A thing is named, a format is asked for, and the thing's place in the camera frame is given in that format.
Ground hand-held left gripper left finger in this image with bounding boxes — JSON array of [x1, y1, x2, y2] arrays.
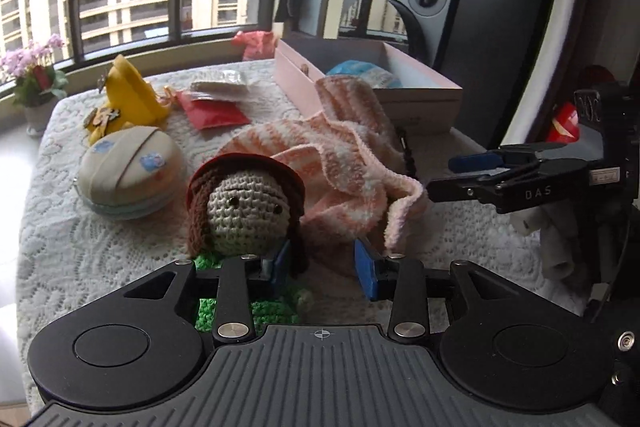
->
[[122, 239, 293, 346]]

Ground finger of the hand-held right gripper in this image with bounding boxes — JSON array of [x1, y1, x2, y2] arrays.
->
[[427, 158, 592, 215], [448, 145, 551, 174]]

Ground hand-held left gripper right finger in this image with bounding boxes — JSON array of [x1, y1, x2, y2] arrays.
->
[[353, 237, 587, 341]]

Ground crochet doll with brown hair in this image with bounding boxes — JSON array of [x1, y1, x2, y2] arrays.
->
[[186, 153, 315, 324]]

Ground pink cardboard box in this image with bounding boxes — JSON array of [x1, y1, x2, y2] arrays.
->
[[274, 38, 464, 136]]

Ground pink striped knitted cloth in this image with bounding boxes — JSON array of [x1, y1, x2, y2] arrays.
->
[[220, 76, 431, 279]]

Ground red packet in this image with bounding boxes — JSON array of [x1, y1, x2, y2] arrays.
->
[[175, 89, 252, 134]]

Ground yellow round pouch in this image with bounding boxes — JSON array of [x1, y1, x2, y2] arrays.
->
[[88, 54, 170, 144]]

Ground light blue soft pouch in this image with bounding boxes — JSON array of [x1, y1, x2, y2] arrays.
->
[[326, 60, 404, 90]]

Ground person's right hand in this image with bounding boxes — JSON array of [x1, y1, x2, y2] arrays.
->
[[510, 197, 609, 282]]

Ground red vase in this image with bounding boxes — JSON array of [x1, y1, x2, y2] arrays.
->
[[546, 65, 622, 144]]

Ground black curved panel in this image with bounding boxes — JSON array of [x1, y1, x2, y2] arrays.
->
[[439, 0, 602, 148]]

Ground beige macaron-shaped pouch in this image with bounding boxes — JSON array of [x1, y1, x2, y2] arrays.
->
[[75, 127, 188, 222]]

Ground white lace tablecloth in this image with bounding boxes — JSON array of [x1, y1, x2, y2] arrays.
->
[[15, 56, 592, 410]]

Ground white clear packet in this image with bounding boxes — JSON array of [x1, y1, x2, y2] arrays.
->
[[190, 69, 252, 100]]

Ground red plastic bag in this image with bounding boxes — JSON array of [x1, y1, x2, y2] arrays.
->
[[231, 30, 277, 62]]

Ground potted pink flowers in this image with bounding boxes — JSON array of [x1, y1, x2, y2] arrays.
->
[[0, 34, 69, 138]]

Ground black chain strap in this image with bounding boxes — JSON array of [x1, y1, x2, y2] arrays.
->
[[397, 124, 420, 180]]

